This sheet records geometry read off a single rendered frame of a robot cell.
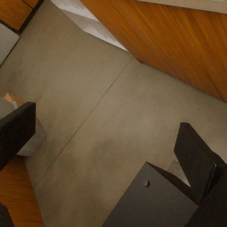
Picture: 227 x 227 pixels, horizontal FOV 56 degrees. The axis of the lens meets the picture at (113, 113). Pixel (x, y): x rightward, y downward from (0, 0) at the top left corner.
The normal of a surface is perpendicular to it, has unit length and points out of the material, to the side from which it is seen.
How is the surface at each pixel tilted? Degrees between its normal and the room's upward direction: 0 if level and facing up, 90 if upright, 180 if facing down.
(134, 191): 4
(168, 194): 4
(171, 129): 0
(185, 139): 48
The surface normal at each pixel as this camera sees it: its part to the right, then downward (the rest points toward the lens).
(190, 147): -0.99, -0.13
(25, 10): 0.50, 0.47
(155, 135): -0.62, -0.40
